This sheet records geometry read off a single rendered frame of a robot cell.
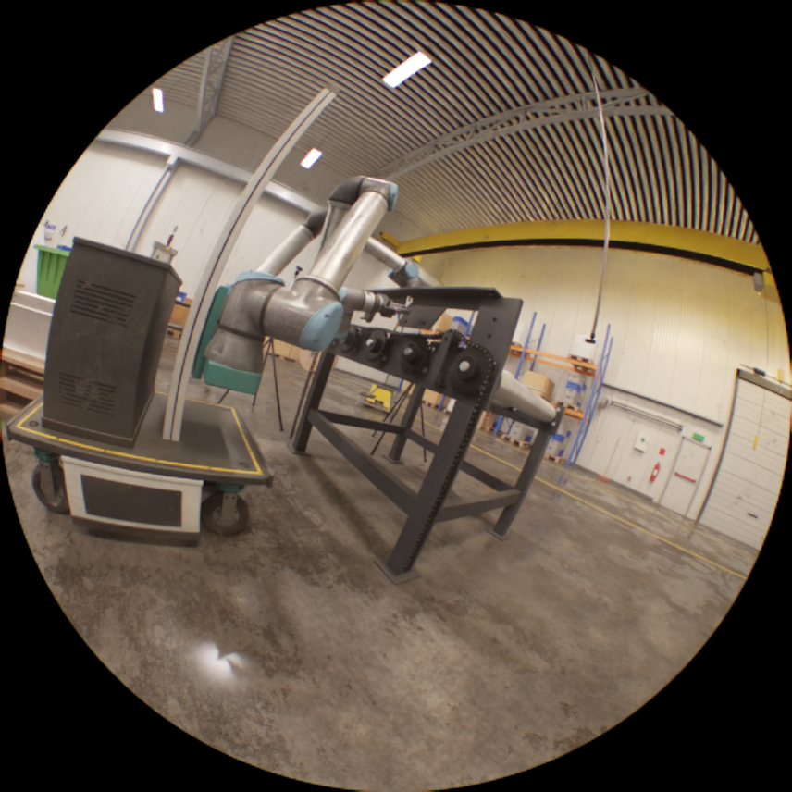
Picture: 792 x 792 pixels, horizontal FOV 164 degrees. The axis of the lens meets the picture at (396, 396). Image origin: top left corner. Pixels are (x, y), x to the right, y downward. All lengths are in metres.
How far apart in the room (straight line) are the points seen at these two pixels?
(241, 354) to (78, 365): 0.51
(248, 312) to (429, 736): 1.19
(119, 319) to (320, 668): 1.03
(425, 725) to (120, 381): 1.17
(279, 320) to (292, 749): 1.02
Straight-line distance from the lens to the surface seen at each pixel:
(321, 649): 0.88
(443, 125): 9.78
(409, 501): 1.10
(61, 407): 0.97
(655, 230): 8.33
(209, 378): 0.78
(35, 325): 1.92
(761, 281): 8.32
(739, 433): 10.68
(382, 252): 1.50
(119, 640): 0.87
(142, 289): 0.83
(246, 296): 0.79
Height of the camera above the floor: 0.76
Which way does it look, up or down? 4 degrees down
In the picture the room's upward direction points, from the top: 20 degrees clockwise
